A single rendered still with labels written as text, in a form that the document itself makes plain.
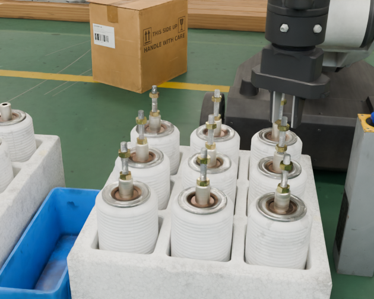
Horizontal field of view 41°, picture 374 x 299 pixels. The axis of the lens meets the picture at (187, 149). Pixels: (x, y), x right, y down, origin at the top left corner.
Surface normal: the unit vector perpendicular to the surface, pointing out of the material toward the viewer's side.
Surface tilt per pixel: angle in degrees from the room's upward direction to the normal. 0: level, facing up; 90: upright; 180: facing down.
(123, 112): 0
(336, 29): 106
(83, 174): 0
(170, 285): 90
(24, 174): 0
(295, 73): 90
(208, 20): 90
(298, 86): 90
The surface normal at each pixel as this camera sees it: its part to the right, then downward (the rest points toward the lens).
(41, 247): 0.99, 0.03
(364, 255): -0.13, 0.46
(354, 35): -0.15, 0.81
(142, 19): 0.83, 0.27
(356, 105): 0.01, -0.88
